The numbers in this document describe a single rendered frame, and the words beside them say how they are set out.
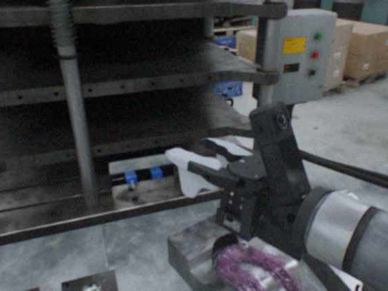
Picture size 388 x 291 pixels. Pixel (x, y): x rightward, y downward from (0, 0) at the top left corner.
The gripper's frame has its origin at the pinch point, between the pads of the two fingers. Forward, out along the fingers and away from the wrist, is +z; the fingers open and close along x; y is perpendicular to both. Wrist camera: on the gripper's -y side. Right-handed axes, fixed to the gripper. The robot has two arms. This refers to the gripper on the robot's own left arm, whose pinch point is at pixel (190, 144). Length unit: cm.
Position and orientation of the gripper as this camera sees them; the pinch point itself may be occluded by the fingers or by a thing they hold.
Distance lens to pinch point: 50.8
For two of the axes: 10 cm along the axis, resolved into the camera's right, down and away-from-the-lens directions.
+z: -7.3, -3.2, 6.1
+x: 6.8, -2.2, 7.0
